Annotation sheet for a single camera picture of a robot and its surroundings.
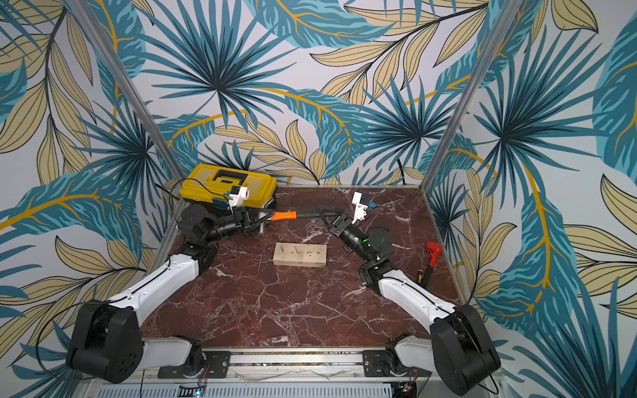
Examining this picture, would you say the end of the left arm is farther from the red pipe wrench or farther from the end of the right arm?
the red pipe wrench

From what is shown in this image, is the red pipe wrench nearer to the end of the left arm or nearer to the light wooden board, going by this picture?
the light wooden board

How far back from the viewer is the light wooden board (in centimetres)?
94

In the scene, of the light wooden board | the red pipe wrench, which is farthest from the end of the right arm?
the red pipe wrench

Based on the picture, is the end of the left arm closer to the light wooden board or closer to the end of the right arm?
the end of the right arm

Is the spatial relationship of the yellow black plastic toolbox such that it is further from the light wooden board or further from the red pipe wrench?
the red pipe wrench

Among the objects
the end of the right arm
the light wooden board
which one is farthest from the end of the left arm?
the light wooden board

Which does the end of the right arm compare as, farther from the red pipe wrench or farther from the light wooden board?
the red pipe wrench

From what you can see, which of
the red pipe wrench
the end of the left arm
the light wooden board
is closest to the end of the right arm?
the end of the left arm

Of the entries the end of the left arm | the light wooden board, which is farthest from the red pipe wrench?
the end of the left arm

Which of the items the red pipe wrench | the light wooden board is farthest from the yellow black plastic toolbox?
the red pipe wrench

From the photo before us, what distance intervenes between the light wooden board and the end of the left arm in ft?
0.91

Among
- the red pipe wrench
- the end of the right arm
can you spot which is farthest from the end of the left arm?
the red pipe wrench

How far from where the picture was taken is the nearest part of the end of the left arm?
649 mm
